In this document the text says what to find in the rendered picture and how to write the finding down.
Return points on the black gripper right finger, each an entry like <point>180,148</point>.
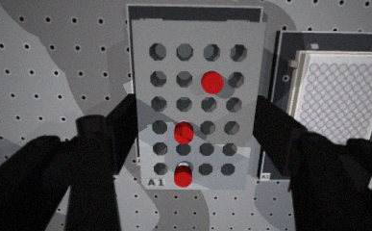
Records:
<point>323,195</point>

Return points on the black rectangular frame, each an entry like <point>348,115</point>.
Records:
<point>286,45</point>

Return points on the dark grey u-shaped frame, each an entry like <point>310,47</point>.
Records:
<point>186,12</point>

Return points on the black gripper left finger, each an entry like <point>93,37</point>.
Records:
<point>86,163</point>

